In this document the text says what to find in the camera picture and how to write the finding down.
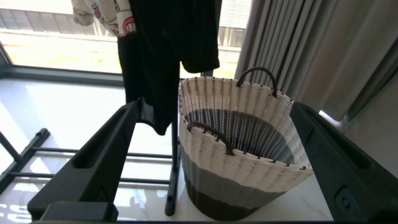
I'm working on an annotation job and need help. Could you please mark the black clothes rack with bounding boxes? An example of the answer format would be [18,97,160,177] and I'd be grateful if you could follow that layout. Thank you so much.
[0,69,215,217]

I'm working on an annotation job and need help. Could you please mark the cream printed garment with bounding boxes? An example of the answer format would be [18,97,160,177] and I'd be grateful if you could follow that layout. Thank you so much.
[70,0,138,39]

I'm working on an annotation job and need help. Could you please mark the window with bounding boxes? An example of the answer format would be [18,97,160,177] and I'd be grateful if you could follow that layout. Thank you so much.
[0,0,253,88]

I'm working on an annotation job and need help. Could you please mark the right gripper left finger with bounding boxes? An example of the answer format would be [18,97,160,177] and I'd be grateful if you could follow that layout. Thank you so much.
[27,100,140,222]

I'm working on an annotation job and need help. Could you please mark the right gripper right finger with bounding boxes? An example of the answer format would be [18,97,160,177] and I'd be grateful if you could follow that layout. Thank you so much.
[289,101,398,222]

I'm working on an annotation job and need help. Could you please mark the white laundry basket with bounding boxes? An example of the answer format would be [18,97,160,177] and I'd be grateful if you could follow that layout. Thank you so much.
[177,66,315,222]

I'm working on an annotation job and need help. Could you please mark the black garment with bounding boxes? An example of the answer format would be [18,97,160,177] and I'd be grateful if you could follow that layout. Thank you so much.
[117,0,223,136]

